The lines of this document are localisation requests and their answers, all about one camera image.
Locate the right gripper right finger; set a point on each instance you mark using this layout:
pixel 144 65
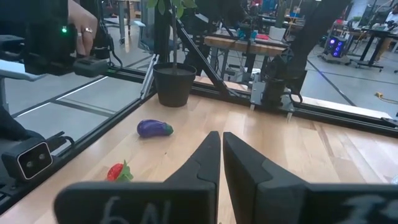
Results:
pixel 264 199

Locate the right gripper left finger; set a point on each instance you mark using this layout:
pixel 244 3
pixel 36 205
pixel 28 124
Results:
pixel 186 199

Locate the purple toy eggplant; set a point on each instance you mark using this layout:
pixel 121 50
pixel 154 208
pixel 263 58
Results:
pixel 152 128

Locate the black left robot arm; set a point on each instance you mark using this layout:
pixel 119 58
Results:
pixel 280 77

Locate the red toy strawberry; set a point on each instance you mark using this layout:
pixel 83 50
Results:
pixel 115 172

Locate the black plant pot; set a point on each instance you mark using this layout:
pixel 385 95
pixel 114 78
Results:
pixel 174 87

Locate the wooden work table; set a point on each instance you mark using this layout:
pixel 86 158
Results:
pixel 242 45

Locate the grey box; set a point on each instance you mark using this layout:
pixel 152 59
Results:
pixel 90 67

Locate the computer with purple lights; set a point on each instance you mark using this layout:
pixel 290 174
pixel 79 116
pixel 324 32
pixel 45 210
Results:
pixel 335 48

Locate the green leafy plant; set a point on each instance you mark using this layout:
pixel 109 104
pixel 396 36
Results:
pixel 161 5

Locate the black desk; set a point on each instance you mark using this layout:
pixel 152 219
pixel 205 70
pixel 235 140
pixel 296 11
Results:
pixel 376 34

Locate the person's hand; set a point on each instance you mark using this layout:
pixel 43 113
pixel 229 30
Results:
pixel 84 21

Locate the person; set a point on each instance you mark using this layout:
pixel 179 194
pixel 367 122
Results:
pixel 392 15

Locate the table-level camera box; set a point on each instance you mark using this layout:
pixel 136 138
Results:
pixel 31 160

